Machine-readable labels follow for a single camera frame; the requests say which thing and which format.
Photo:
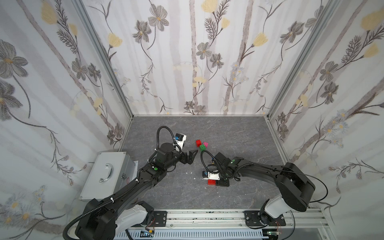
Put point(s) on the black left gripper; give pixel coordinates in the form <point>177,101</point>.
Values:
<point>184,157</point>

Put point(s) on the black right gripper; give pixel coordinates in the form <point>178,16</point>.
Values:
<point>222,179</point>

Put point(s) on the green lego brick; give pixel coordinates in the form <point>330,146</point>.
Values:
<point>202,147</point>

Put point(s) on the long red lego brick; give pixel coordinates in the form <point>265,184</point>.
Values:
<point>212,182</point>

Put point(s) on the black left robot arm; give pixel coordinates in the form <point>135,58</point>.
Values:
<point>99,221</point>

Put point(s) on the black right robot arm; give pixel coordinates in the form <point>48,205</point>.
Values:
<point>296,190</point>

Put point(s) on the grey metal control box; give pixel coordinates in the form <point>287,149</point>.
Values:
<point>111,172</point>

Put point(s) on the small green circuit board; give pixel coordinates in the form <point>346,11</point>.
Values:
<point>147,234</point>

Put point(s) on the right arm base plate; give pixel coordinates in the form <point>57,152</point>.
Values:
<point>255,219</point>

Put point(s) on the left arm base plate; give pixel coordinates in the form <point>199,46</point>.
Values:
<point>156,219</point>

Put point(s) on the white slotted cable duct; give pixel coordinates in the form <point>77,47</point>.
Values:
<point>203,234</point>

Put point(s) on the aluminium frame rail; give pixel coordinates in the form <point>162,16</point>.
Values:
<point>234,219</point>

